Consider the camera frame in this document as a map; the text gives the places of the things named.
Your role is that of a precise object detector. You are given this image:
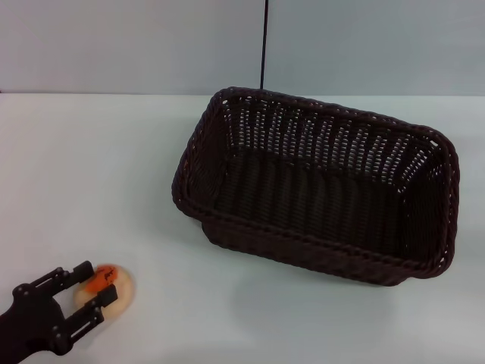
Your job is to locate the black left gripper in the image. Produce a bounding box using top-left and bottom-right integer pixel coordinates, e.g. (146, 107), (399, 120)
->
(0, 260), (119, 364)

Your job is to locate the cream bun with orange top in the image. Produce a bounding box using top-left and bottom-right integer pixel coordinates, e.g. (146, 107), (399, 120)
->
(72, 263), (136, 318)

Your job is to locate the dark brown woven basket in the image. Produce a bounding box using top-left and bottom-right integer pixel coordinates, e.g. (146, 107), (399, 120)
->
(169, 86), (462, 289)

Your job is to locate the thin dark vertical cable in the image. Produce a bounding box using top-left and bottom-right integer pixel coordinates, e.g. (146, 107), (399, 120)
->
(258, 0), (270, 89)

